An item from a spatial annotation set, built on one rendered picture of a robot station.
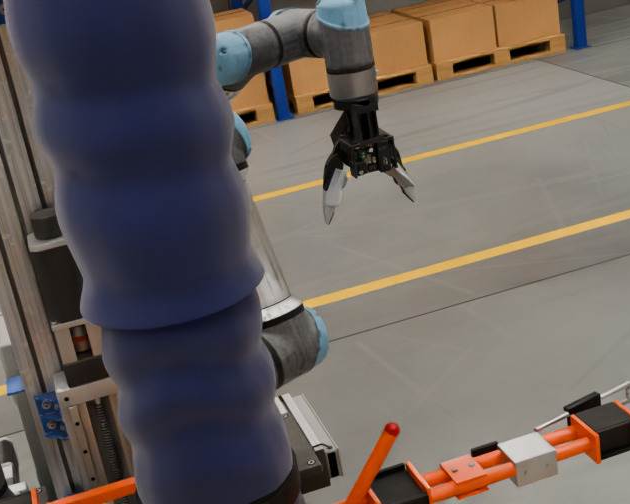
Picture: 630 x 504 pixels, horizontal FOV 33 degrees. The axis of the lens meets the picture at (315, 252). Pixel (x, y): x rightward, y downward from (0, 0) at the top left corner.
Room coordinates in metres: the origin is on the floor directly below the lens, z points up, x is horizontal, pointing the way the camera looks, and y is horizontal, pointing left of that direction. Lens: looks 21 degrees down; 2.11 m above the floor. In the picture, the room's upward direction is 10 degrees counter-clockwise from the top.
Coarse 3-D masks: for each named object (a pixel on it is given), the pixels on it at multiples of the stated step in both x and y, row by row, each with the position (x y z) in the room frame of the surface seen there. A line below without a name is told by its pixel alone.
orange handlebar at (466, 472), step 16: (560, 432) 1.43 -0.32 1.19; (576, 432) 1.43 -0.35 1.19; (560, 448) 1.38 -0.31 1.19; (576, 448) 1.38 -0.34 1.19; (448, 464) 1.39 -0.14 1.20; (464, 464) 1.38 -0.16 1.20; (480, 464) 1.39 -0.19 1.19; (496, 464) 1.39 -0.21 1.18; (512, 464) 1.36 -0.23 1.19; (128, 480) 1.51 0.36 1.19; (432, 480) 1.37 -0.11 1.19; (448, 480) 1.38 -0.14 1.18; (464, 480) 1.34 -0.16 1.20; (480, 480) 1.35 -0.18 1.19; (496, 480) 1.35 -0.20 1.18; (80, 496) 1.49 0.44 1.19; (96, 496) 1.49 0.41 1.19; (112, 496) 1.49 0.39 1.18; (432, 496) 1.33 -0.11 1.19; (448, 496) 1.33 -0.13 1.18; (464, 496) 1.34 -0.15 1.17
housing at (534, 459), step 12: (504, 444) 1.41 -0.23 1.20; (516, 444) 1.41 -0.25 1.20; (528, 444) 1.40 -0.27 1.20; (540, 444) 1.39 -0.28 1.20; (504, 456) 1.39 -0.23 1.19; (516, 456) 1.37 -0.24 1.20; (528, 456) 1.37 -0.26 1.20; (540, 456) 1.37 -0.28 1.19; (552, 456) 1.37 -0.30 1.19; (516, 468) 1.36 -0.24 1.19; (528, 468) 1.36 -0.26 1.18; (540, 468) 1.37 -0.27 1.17; (552, 468) 1.37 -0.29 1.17; (516, 480) 1.36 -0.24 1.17; (528, 480) 1.36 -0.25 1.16
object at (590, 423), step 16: (576, 416) 1.44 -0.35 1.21; (592, 416) 1.43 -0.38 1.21; (608, 416) 1.42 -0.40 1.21; (624, 416) 1.42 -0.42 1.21; (592, 432) 1.39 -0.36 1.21; (608, 432) 1.39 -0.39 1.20; (624, 432) 1.40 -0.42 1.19; (592, 448) 1.39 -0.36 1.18; (608, 448) 1.39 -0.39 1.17; (624, 448) 1.40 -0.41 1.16
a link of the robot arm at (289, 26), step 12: (276, 12) 1.73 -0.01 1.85; (288, 12) 1.70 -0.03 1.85; (300, 12) 1.69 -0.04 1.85; (312, 12) 1.67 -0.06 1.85; (276, 24) 1.65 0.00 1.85; (288, 24) 1.66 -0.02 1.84; (300, 24) 1.66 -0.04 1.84; (288, 36) 1.65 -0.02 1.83; (300, 36) 1.66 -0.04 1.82; (288, 48) 1.64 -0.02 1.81; (300, 48) 1.66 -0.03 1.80; (288, 60) 1.66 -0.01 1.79
